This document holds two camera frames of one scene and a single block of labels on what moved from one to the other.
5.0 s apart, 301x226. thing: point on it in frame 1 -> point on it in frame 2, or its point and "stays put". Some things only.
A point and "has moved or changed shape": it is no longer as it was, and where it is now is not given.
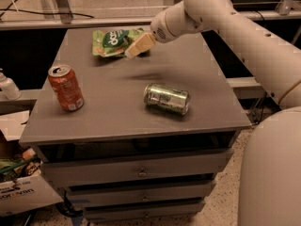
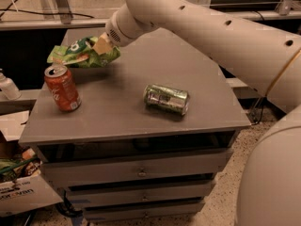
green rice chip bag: x=114 y=42 has moved or changed shape
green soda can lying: x=166 y=98 stays put
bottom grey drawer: x=111 y=213 stays put
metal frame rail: x=101 y=21 stays put
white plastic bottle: x=8 y=88 stays put
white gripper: x=160 y=29 -> x=115 y=31
